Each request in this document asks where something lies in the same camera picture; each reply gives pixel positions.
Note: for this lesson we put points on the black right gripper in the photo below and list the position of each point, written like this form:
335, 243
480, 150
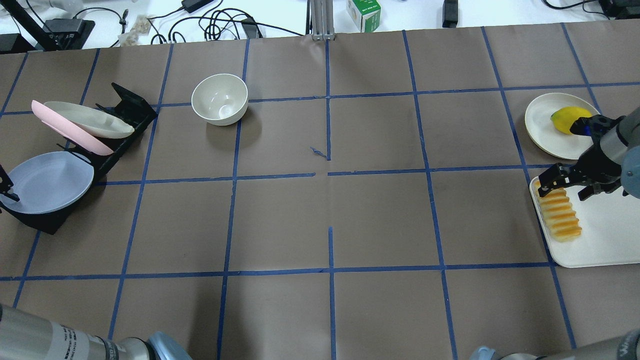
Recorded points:
598, 167

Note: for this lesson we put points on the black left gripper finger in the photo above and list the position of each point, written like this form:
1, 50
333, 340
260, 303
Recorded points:
6, 186

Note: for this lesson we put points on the yellow ridged bread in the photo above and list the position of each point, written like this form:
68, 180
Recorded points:
560, 215

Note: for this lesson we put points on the blue plate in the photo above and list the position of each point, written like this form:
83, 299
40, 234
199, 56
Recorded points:
49, 182

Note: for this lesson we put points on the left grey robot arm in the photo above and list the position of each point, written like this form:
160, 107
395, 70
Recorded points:
25, 336

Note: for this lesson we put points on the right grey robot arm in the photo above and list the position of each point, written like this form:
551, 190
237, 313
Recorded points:
621, 145

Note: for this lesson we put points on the cream plate with lemon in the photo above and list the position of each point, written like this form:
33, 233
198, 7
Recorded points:
542, 129

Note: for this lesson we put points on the pink plate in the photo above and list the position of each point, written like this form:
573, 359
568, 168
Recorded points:
69, 130

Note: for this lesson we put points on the cream plate in rack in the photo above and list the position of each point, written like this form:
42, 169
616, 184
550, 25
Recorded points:
96, 122

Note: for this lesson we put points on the black plate rack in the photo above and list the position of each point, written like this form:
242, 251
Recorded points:
134, 110

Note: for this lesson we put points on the white serving tray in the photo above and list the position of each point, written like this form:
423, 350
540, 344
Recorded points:
610, 231

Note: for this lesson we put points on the yellow lemon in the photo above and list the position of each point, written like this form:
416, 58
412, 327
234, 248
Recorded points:
563, 118

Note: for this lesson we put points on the black monitor stand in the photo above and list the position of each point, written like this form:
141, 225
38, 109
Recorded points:
67, 34

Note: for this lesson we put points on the bag of nuts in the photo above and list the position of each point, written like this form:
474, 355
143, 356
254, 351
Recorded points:
141, 27

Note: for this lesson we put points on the cream ceramic bowl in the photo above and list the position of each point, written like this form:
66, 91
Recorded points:
220, 99

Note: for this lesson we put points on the black power adapter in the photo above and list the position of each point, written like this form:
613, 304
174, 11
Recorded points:
191, 6

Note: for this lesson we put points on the green white carton box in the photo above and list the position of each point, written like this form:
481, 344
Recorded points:
366, 14

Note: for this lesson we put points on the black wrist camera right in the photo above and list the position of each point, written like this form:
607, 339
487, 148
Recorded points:
595, 127

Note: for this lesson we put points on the aluminium frame post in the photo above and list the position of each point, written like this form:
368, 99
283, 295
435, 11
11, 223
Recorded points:
320, 20

